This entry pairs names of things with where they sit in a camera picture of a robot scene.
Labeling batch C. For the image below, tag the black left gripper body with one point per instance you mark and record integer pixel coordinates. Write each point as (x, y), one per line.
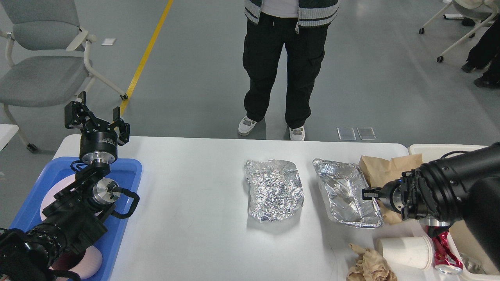
(98, 147)

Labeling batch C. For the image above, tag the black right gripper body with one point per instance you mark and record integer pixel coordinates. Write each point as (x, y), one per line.
(392, 196)

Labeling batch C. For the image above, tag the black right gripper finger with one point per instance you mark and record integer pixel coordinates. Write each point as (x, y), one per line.
(368, 194)

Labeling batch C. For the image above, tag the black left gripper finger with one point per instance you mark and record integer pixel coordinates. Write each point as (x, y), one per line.
(77, 115)
(120, 127)

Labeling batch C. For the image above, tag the brown paper bag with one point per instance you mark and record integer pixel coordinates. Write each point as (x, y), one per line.
(378, 171)

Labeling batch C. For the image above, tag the aluminium foil tray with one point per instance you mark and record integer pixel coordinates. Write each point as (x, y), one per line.
(341, 186)

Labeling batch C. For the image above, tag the pink plate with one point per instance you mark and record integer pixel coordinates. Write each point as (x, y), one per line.
(49, 197)

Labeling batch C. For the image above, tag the white paper cup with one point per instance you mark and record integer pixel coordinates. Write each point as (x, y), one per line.
(409, 251)

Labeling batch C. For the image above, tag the red crushed can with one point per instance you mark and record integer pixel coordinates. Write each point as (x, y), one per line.
(445, 261)

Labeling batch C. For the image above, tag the aluminium foil sheet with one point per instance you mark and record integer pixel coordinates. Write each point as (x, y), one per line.
(275, 190)

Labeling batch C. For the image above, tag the pink mug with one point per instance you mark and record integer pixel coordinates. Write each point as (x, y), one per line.
(85, 264)

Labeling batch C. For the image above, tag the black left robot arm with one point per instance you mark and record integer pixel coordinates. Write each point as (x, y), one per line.
(76, 219)

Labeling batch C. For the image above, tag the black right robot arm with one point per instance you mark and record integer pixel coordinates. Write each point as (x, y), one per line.
(459, 186)

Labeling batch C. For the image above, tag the blue plastic tray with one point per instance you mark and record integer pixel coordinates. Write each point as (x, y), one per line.
(126, 172)

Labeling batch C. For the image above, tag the grey office chair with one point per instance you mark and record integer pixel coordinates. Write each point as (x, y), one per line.
(46, 80)

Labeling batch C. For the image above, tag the clear floor plate right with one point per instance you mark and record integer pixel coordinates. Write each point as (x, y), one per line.
(366, 133)

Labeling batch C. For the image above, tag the clear floor plate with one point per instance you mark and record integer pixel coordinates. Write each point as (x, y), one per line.
(366, 133)
(346, 133)

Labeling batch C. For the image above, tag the clear floor plate left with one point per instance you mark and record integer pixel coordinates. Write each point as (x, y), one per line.
(346, 133)

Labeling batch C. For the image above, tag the white side table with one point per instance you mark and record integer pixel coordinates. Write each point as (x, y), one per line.
(7, 132)

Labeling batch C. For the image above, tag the crumpled brown paper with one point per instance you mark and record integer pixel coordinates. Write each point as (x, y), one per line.
(370, 265)

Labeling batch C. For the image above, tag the beige plastic bin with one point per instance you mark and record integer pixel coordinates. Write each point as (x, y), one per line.
(478, 266)

